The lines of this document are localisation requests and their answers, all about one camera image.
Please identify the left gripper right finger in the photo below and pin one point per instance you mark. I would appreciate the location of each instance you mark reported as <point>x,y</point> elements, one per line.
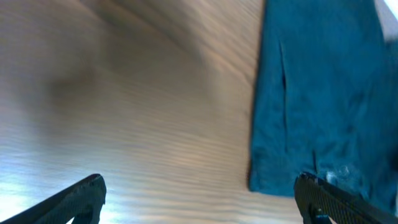
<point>320,202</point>

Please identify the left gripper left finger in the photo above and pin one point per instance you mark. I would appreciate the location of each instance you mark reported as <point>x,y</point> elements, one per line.
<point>80,203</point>

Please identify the navy blue shorts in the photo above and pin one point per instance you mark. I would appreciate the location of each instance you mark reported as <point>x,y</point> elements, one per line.
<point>326,100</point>

